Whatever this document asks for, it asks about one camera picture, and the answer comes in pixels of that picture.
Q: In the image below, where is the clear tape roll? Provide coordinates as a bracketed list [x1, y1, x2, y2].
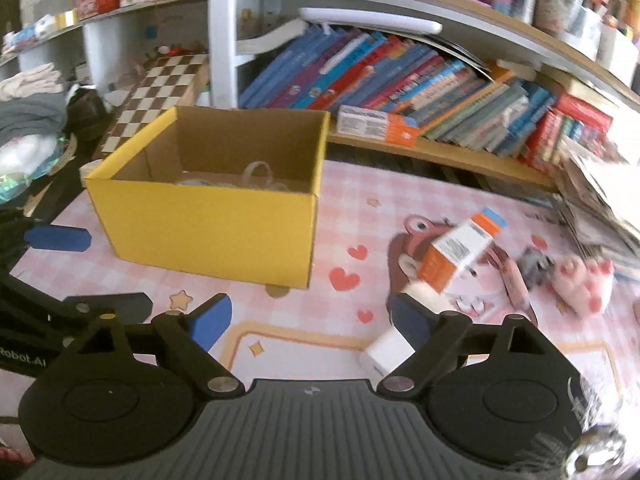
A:
[177, 160, 289, 192]

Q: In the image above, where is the white eraser block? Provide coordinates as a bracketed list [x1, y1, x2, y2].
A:
[402, 281, 456, 314]

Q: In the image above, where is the white power adapter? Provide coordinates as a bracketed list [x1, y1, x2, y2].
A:
[360, 327, 416, 382]

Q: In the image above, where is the white usmile toothpaste box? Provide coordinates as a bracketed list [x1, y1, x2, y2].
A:
[416, 207, 508, 292]

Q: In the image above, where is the pink highlighter pen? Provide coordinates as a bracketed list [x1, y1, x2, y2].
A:
[486, 244, 530, 312]

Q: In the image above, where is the pink cartoon desk mat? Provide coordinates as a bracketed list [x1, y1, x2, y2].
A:
[11, 162, 639, 458]

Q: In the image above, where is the grey toy car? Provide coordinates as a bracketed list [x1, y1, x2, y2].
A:
[516, 246, 554, 288]

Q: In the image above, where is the yellow cardboard box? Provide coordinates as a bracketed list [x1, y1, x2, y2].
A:
[86, 106, 330, 289]

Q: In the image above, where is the pink plush paw toy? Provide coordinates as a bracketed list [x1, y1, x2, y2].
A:
[551, 255, 614, 318]

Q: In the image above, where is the brown white chessboard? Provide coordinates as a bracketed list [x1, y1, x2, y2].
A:
[93, 53, 209, 159]

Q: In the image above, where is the stack of papers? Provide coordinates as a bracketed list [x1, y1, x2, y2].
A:
[553, 138, 639, 282]

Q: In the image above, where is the orange white box on shelf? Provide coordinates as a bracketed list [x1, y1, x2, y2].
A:
[336, 106, 420, 148]

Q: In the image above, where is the row of books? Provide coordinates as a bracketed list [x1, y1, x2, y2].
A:
[238, 22, 613, 171]

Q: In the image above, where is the wooden white bookshelf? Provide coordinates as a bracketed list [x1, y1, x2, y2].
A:
[1, 0, 639, 188]

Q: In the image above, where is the white desk lamp bar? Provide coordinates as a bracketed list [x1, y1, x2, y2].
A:
[298, 8, 442, 36]

